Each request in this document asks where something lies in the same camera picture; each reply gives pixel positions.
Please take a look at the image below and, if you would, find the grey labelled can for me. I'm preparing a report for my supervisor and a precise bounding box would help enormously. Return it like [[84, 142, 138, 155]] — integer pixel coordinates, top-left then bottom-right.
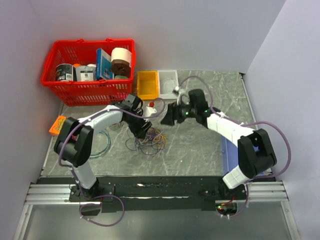
[[75, 65, 96, 82]]

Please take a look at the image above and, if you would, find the white cable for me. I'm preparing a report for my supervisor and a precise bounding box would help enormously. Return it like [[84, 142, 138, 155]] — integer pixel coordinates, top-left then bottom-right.
[[161, 78, 176, 93]]

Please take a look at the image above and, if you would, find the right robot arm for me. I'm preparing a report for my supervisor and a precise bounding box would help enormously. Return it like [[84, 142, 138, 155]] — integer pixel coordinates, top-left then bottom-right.
[[160, 87, 277, 199]]

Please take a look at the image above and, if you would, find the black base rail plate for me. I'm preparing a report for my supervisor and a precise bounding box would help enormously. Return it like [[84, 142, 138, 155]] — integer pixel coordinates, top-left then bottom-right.
[[68, 176, 248, 214]]

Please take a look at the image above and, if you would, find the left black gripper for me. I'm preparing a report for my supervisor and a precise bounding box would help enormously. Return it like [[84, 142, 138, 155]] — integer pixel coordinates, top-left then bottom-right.
[[124, 111, 152, 140]]

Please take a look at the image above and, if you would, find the orange pink snack box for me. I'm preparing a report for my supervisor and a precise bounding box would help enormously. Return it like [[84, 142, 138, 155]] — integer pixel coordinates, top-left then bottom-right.
[[49, 115, 67, 136]]

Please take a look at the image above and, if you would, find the white plastic bin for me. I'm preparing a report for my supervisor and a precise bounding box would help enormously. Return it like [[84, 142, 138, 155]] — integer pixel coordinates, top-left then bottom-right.
[[157, 70, 179, 100]]

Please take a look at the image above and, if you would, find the brown round object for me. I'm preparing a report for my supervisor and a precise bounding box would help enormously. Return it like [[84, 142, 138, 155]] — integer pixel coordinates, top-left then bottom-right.
[[111, 59, 131, 77]]

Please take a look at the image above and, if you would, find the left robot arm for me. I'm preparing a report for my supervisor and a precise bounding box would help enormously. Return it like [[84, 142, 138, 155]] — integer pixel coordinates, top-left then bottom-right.
[[54, 94, 152, 201]]

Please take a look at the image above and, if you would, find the black labelled can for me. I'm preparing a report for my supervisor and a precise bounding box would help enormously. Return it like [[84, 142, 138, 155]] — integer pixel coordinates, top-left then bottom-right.
[[55, 63, 74, 82]]

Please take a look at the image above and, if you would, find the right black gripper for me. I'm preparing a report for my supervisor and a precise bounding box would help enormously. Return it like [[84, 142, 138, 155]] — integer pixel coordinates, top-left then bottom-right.
[[160, 99, 198, 127]]

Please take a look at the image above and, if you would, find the blue plastic bin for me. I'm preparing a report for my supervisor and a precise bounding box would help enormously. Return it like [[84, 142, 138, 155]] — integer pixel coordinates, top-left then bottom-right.
[[221, 136, 266, 179]]

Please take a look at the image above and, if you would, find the green coiled cable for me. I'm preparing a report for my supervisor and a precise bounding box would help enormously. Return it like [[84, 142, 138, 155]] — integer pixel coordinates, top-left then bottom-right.
[[88, 130, 112, 159]]

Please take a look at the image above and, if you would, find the cable pile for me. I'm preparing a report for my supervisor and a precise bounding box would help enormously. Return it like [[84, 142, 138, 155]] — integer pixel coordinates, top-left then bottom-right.
[[124, 126, 168, 158]]

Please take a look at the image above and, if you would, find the small tin can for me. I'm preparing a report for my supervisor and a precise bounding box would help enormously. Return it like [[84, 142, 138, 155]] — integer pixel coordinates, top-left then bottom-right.
[[109, 122, 122, 131]]

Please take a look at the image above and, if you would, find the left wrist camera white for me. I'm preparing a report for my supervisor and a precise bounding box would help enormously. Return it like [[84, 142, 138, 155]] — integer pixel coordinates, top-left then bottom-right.
[[143, 101, 157, 117]]

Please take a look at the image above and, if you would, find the red plastic shopping basket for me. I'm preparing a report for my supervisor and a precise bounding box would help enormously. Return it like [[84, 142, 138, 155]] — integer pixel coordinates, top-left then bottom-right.
[[40, 38, 136, 107]]

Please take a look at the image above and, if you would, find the blue book box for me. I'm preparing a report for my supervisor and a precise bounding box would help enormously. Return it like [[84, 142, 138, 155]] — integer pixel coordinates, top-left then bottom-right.
[[95, 48, 114, 81]]

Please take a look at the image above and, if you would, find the yellow plastic bin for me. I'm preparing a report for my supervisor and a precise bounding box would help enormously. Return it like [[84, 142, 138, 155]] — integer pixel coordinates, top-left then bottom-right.
[[137, 70, 159, 101]]

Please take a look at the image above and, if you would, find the white paper roll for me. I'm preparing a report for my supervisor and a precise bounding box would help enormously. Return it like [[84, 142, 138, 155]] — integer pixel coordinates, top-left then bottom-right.
[[111, 47, 132, 68]]

